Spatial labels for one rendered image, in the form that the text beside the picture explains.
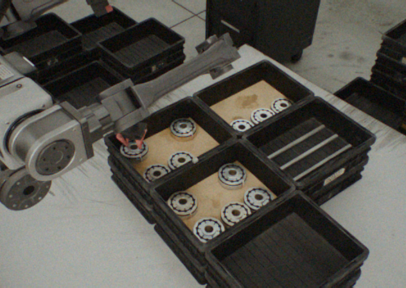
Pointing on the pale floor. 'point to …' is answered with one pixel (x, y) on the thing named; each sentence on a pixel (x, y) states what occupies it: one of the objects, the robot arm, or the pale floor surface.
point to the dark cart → (264, 25)
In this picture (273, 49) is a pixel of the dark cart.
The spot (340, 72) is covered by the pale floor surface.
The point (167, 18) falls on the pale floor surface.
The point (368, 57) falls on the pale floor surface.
